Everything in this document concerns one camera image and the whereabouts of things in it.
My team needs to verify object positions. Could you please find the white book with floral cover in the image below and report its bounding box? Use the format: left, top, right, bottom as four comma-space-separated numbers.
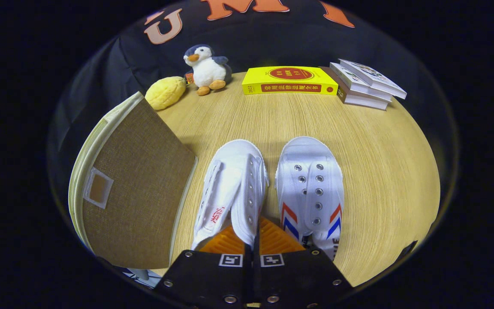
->
339, 59, 407, 100

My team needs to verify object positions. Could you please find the yellow plush ball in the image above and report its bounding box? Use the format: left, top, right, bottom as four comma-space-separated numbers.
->
145, 76, 187, 110

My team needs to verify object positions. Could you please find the yellow book with red label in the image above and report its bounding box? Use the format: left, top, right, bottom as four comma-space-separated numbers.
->
242, 66, 339, 96

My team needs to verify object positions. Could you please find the brown fabric storage box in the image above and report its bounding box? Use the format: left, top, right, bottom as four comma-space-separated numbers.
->
68, 91, 199, 270

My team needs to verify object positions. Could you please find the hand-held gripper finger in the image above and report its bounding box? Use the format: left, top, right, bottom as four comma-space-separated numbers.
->
153, 223, 254, 309
254, 217, 355, 309

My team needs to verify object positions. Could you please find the white shoe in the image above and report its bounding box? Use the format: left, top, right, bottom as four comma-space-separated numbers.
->
275, 136, 345, 261
191, 139, 270, 251

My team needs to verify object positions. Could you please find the penguin plush toy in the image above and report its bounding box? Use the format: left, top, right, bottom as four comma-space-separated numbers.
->
183, 44, 233, 96

